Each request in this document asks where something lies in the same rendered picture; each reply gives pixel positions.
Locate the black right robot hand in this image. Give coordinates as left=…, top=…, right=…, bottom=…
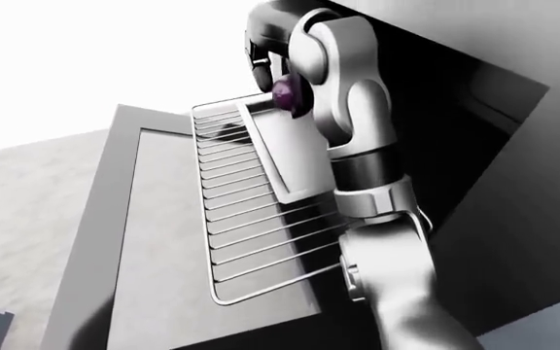
left=244, top=0, right=310, bottom=93

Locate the purple eggplant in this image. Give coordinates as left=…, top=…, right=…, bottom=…
left=270, top=72, right=313, bottom=120

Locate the grey oven door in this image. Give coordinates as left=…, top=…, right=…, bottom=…
left=40, top=102, right=326, bottom=350

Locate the dark grey oven body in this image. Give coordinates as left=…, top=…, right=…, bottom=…
left=308, top=0, right=560, bottom=340

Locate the silver baking tray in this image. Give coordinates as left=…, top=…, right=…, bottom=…
left=235, top=94, right=340, bottom=205

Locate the wire oven rack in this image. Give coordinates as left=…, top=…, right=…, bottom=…
left=191, top=91, right=362, bottom=306

